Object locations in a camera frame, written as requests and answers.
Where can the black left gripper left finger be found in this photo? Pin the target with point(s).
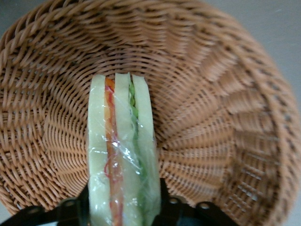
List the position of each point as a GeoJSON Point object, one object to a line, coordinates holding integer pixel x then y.
{"type": "Point", "coordinates": [68, 212]}

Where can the plastic sandwich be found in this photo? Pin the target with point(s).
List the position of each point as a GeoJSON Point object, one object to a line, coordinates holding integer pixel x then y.
{"type": "Point", "coordinates": [98, 141]}

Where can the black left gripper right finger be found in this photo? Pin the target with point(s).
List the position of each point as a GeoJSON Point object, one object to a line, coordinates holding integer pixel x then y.
{"type": "Point", "coordinates": [174, 207]}

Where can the brown wicker basket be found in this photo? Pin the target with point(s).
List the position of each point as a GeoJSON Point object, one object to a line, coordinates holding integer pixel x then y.
{"type": "Point", "coordinates": [211, 94]}

